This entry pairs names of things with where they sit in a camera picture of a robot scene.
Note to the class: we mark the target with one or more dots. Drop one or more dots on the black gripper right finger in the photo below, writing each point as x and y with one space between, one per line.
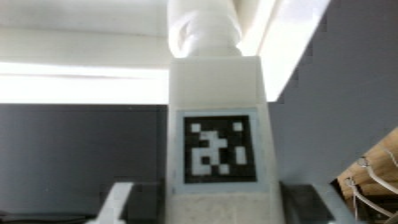
313 205

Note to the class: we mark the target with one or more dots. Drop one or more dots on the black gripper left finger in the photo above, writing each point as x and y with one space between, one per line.
130 205

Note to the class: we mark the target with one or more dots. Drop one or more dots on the white table leg with tag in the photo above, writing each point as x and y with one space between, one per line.
222 183

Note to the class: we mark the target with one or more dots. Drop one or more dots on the white square tabletop part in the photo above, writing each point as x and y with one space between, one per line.
105 51

